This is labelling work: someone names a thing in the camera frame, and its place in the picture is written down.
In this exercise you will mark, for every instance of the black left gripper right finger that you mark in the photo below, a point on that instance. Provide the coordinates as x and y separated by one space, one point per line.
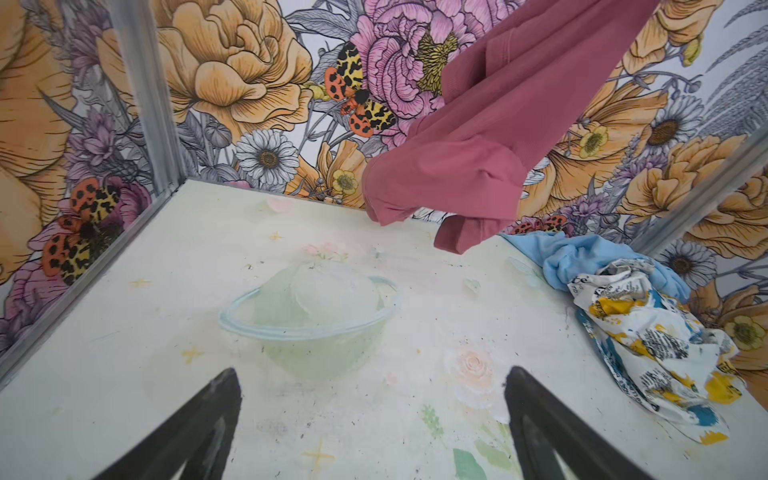
548 436

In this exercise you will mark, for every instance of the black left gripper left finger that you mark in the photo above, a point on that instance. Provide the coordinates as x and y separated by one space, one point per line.
193 443

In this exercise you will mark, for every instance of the maroon red cloth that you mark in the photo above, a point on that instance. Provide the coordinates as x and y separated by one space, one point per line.
508 98

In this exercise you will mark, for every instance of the white yellow patterned cloth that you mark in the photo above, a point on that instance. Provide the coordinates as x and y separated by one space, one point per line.
659 354

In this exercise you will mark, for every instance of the light blue cloth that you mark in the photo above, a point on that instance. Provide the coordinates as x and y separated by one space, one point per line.
563 258

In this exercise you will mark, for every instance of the aluminium corner post right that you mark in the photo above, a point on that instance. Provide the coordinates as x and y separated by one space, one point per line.
704 198

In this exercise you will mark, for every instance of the aluminium corner post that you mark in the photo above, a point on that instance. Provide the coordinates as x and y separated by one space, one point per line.
136 31
704 198

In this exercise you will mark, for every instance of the aluminium corner post left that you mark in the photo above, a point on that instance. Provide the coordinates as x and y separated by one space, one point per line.
136 31

